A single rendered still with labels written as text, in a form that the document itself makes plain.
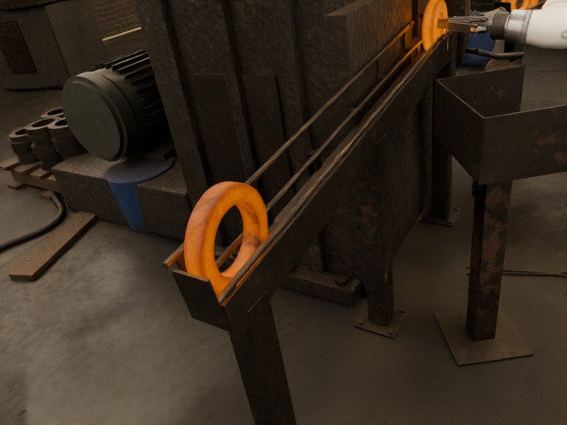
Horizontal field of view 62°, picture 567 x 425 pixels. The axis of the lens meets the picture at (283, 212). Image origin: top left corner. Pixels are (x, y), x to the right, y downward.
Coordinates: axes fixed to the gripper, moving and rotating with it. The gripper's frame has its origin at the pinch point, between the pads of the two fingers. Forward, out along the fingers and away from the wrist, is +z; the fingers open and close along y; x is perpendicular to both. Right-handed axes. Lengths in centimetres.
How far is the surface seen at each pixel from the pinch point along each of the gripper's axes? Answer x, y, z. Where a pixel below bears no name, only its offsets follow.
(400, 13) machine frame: 4.9, -12.8, 7.2
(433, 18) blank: 2.8, -6.6, -0.7
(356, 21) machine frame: 9.3, -42.9, 7.5
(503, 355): -70, -56, -42
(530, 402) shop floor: -70, -68, -50
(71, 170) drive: -63, -44, 150
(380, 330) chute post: -73, -60, -9
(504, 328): -70, -46, -40
